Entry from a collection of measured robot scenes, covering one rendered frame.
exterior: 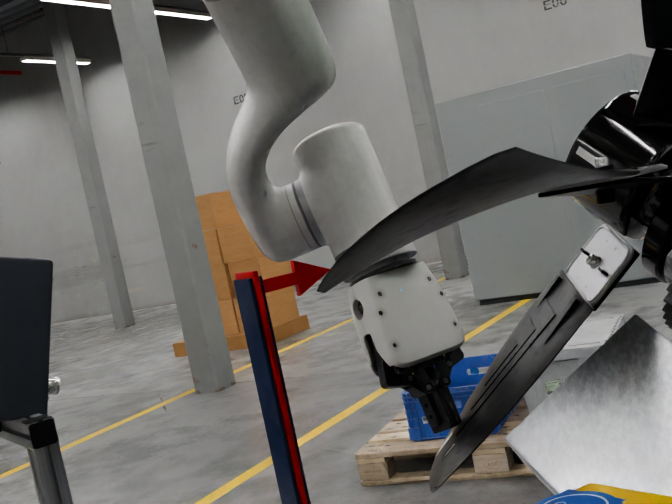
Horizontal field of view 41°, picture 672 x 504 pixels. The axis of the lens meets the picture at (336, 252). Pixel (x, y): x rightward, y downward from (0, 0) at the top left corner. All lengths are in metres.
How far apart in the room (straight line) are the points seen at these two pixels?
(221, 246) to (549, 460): 8.42
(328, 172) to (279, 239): 0.09
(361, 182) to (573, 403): 0.32
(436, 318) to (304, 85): 0.27
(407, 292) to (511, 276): 7.51
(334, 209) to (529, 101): 7.32
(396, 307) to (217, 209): 8.28
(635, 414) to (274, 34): 0.45
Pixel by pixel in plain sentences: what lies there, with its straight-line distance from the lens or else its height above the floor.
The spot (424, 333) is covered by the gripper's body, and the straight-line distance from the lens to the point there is 0.91.
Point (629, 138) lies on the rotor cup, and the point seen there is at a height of 1.23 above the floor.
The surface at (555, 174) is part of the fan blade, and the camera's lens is 0.63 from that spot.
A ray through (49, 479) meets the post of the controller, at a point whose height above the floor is 0.99.
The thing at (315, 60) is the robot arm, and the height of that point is 1.36.
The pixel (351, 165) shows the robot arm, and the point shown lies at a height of 1.26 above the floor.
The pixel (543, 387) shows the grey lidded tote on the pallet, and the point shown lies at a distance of 3.77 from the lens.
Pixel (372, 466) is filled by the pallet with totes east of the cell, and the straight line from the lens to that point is 3.96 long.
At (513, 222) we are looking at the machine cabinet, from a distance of 8.33.
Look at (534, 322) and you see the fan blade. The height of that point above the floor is 1.07.
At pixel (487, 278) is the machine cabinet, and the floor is 0.25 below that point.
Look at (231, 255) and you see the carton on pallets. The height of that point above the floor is 0.93.
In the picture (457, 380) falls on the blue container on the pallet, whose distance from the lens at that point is 4.46.
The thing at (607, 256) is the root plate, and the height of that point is 1.12.
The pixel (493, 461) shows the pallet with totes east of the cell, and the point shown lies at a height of 0.07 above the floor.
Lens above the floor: 1.22
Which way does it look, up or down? 3 degrees down
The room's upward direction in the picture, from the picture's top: 12 degrees counter-clockwise
